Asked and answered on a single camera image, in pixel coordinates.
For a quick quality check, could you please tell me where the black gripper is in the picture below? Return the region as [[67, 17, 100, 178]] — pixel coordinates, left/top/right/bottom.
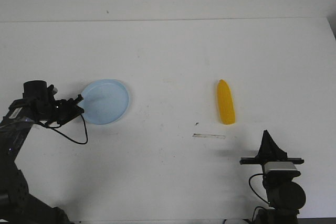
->
[[240, 130, 305, 165], [51, 94, 84, 126]]

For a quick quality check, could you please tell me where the light blue round plate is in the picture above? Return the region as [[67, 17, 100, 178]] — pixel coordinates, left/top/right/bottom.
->
[[79, 79, 130, 125]]

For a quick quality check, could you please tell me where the yellow corn cob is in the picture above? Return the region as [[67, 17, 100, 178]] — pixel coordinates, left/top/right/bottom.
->
[[216, 79, 236, 125]]

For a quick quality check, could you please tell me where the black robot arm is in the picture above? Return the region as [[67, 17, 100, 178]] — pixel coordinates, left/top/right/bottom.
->
[[239, 130, 307, 223], [1, 80, 84, 223]]

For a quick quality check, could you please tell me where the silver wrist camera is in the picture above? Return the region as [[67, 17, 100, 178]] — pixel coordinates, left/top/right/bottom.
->
[[264, 162, 301, 178]]

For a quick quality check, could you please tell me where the black camera cable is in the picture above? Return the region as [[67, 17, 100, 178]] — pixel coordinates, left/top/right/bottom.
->
[[248, 173, 271, 205], [39, 113, 89, 145]]

